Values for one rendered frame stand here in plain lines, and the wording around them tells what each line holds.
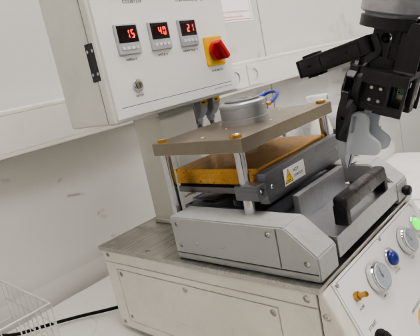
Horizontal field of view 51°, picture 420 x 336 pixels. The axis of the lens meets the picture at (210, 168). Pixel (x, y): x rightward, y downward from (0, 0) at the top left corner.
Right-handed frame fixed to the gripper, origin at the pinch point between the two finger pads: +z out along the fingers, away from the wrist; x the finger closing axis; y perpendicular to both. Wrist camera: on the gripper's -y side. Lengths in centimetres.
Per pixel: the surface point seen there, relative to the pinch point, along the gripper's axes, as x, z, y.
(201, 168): -9.9, 5.2, -18.6
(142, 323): -16.9, 36.9, -24.3
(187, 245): -16.2, 15.0, -15.0
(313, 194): -3.2, 5.8, -2.1
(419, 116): 237, 58, -43
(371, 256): -4.1, 11.0, 8.4
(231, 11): 69, -9, -74
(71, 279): -11, 49, -56
